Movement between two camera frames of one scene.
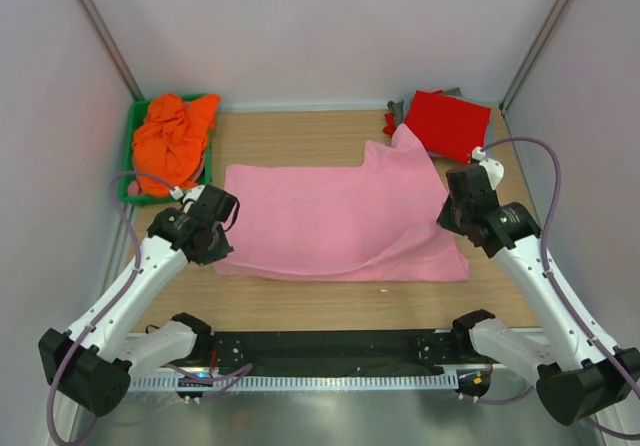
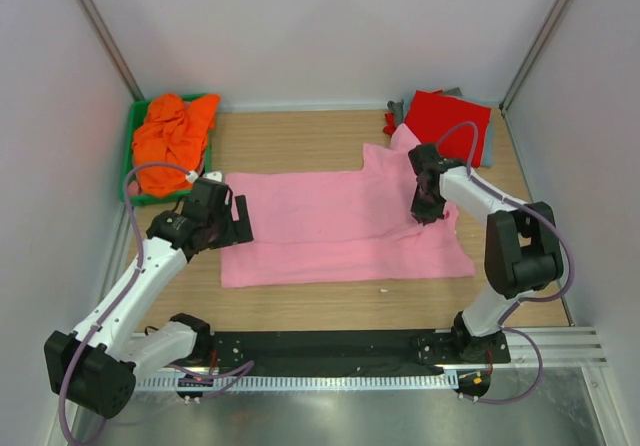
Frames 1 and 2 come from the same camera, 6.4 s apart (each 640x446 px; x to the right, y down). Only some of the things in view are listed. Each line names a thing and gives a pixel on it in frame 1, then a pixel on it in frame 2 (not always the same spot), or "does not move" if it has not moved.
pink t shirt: [378, 220] does not move
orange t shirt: [171, 142] does not move
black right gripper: [445, 219] -> [419, 212]
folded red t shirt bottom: [390, 127] does not move
